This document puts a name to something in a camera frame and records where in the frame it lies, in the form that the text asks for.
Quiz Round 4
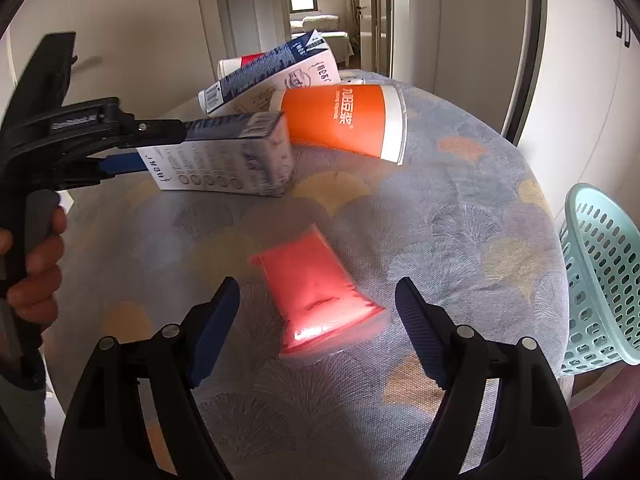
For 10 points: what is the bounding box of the orange paper cup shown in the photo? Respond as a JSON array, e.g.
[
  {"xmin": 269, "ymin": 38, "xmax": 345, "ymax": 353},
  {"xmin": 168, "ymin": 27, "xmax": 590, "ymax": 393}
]
[{"xmin": 272, "ymin": 84, "xmax": 408, "ymax": 166}]

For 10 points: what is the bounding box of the white blue milk carton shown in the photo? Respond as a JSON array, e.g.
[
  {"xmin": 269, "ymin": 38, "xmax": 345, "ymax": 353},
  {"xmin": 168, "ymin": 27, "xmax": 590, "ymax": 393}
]
[
  {"xmin": 137, "ymin": 112, "xmax": 296, "ymax": 198},
  {"xmin": 198, "ymin": 30, "xmax": 342, "ymax": 117}
]

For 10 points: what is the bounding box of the pink stool cushion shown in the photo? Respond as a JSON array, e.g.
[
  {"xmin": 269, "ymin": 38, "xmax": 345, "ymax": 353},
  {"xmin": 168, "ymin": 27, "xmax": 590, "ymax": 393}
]
[{"xmin": 565, "ymin": 357, "xmax": 640, "ymax": 461}]

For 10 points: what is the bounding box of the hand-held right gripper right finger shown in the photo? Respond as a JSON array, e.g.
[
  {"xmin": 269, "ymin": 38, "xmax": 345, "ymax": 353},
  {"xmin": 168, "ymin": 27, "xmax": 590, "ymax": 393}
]
[{"xmin": 395, "ymin": 276, "xmax": 583, "ymax": 480}]

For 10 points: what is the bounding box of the red plastic pouch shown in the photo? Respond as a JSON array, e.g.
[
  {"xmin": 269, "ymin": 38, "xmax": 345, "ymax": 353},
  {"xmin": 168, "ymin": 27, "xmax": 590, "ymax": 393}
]
[{"xmin": 248, "ymin": 223, "xmax": 390, "ymax": 361}]

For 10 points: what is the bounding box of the cream daybed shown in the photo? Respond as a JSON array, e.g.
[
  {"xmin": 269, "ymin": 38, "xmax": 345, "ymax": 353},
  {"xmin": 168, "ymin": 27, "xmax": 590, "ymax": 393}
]
[{"xmin": 290, "ymin": 14, "xmax": 354, "ymax": 68}]

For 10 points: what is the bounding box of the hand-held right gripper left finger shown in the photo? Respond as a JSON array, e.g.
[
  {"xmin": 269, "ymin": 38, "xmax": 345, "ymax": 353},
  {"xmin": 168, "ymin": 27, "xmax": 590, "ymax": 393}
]
[{"xmin": 55, "ymin": 276, "xmax": 241, "ymax": 480}]

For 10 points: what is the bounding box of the teal plastic basket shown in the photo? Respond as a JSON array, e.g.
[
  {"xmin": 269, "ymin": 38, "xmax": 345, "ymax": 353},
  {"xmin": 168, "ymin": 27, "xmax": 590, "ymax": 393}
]
[{"xmin": 557, "ymin": 182, "xmax": 640, "ymax": 378}]

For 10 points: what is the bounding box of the person's left hand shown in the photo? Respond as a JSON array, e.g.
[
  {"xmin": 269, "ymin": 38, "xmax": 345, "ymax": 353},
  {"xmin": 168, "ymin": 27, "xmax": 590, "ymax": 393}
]
[{"xmin": 0, "ymin": 205, "xmax": 68, "ymax": 343}]

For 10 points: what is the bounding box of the white red container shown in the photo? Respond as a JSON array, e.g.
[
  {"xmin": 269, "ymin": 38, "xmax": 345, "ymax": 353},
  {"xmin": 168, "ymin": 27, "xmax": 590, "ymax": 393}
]
[{"xmin": 217, "ymin": 52, "xmax": 266, "ymax": 81}]

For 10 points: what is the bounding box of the white room door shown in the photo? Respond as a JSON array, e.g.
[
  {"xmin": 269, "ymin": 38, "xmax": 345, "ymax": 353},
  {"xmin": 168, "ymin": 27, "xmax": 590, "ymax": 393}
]
[{"xmin": 346, "ymin": 0, "xmax": 381, "ymax": 53}]

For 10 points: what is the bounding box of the person's grey clothing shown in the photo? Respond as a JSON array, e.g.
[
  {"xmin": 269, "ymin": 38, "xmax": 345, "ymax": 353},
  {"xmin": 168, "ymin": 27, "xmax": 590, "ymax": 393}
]
[{"xmin": 0, "ymin": 355, "xmax": 53, "ymax": 476}]

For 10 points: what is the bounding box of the white wardrobe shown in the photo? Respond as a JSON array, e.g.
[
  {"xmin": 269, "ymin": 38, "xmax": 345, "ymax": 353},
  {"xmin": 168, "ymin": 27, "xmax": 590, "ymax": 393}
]
[{"xmin": 515, "ymin": 0, "xmax": 640, "ymax": 221}]

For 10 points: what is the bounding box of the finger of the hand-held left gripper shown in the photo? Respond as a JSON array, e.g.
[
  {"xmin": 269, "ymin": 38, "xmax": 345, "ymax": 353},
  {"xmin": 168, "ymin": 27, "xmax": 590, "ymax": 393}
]
[
  {"xmin": 120, "ymin": 111, "xmax": 290, "ymax": 150},
  {"xmin": 96, "ymin": 152, "xmax": 153, "ymax": 181}
]

